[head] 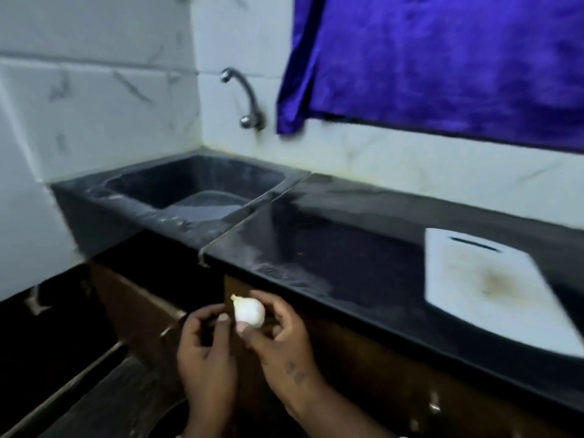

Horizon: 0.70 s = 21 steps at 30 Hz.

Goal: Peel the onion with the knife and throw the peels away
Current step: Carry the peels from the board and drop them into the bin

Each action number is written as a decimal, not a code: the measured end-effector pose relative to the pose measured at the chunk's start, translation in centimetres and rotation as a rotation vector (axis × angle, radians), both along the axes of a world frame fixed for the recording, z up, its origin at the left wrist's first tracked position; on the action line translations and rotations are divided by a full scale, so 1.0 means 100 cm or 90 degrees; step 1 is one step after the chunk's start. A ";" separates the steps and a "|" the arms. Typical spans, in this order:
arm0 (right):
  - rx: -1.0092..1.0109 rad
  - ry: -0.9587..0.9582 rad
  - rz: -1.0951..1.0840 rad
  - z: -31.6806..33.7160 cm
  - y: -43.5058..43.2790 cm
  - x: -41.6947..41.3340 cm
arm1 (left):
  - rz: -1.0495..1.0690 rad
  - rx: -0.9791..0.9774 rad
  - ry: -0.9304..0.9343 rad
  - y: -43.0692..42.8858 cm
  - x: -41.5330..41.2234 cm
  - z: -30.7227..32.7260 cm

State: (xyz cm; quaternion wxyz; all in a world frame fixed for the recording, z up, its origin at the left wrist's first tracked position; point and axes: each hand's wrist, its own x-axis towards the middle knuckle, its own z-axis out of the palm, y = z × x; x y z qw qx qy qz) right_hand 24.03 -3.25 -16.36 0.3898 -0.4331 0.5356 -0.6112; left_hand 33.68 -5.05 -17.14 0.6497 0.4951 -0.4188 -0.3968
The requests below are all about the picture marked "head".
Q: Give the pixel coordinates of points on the person's right hand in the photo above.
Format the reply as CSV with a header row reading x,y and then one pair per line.
x,y
285,360

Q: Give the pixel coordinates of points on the person's left hand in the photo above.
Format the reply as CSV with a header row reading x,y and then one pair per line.
x,y
205,364

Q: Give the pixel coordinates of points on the person's left thumb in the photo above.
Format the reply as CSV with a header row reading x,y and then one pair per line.
x,y
223,335

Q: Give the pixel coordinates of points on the person's right thumb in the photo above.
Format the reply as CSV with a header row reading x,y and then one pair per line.
x,y
252,338

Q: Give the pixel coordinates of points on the white garlic bulb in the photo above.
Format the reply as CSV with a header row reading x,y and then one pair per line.
x,y
249,311

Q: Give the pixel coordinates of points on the person's left forearm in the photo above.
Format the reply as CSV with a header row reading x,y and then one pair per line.
x,y
211,421

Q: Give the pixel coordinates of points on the person's right forearm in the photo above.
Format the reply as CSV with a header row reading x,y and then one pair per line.
x,y
335,417

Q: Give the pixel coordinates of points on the brown wooden cabinet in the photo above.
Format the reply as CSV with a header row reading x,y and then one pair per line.
x,y
374,387

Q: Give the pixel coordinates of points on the black stone sink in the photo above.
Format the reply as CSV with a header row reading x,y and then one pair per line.
x,y
182,196

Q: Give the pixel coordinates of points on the white plastic cutting board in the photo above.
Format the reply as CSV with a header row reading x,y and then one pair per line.
x,y
490,287

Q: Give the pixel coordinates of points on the blue satin curtain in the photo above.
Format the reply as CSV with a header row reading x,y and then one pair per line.
x,y
438,59

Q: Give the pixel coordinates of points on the metal wall tap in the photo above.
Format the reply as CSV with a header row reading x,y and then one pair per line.
x,y
248,98

